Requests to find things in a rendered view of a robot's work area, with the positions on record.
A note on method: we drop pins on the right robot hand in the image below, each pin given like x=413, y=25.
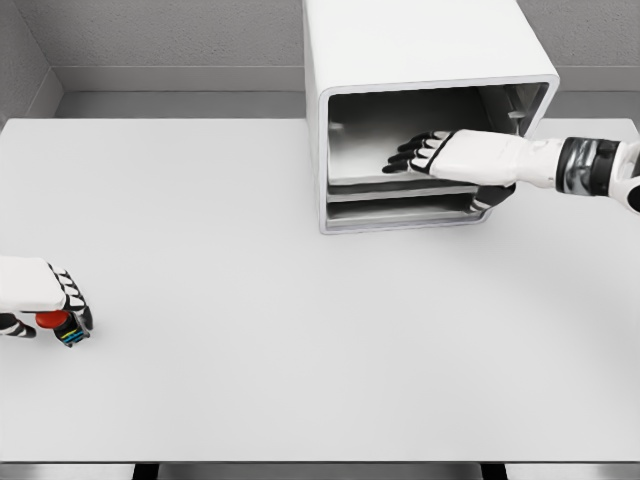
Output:
x=475, y=157

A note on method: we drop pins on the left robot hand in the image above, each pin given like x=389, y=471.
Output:
x=30, y=285

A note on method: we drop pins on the red-button black load switch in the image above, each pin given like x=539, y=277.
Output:
x=70, y=334

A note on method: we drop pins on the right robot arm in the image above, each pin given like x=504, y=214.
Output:
x=580, y=165

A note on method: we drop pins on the white multi-storey storage cabinet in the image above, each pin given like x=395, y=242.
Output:
x=400, y=45

